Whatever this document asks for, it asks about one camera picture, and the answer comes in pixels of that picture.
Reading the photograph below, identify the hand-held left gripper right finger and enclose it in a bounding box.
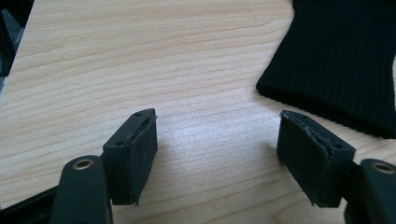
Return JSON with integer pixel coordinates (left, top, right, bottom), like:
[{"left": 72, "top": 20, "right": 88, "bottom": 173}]
[{"left": 276, "top": 109, "right": 357, "bottom": 209}]

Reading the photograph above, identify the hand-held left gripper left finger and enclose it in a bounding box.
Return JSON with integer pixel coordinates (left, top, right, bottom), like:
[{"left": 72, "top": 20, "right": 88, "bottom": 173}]
[{"left": 102, "top": 107, "right": 159, "bottom": 207}]

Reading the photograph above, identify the black sock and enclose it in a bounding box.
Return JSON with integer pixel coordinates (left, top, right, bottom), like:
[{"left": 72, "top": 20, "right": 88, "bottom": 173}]
[{"left": 255, "top": 0, "right": 396, "bottom": 140}]

